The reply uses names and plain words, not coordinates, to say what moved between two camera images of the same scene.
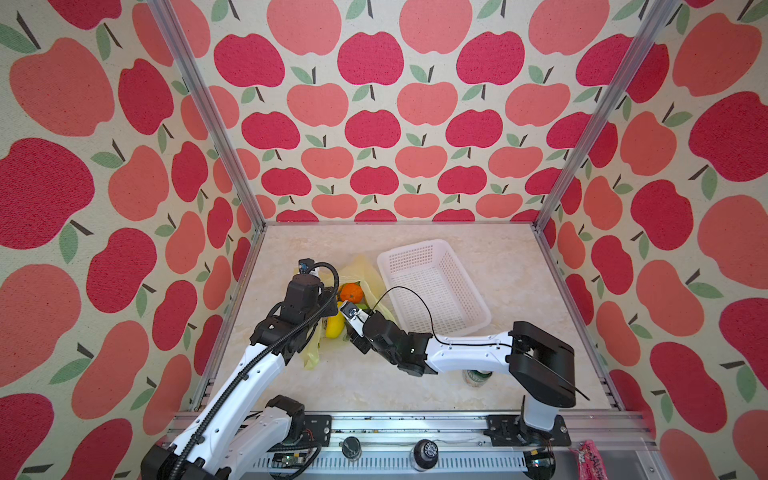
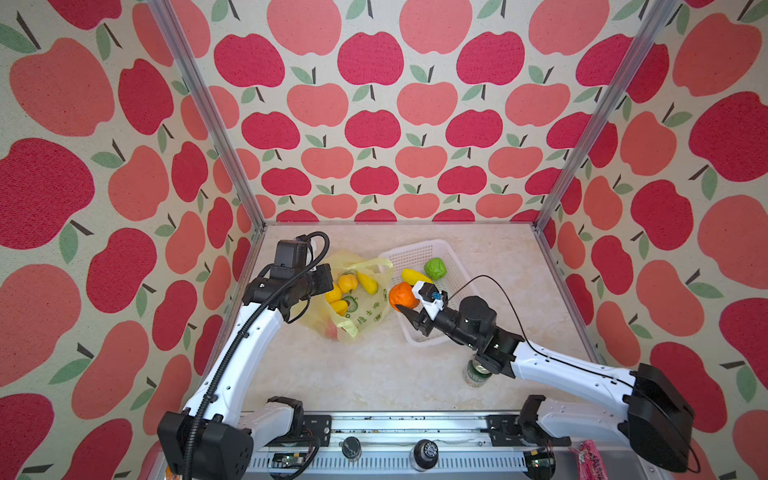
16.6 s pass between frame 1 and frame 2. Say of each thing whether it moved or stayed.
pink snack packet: stayed
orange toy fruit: moved
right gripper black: moved
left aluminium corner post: stayed
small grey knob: stayed
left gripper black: moved
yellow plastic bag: moved
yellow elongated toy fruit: moved
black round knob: stayed
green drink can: stayed
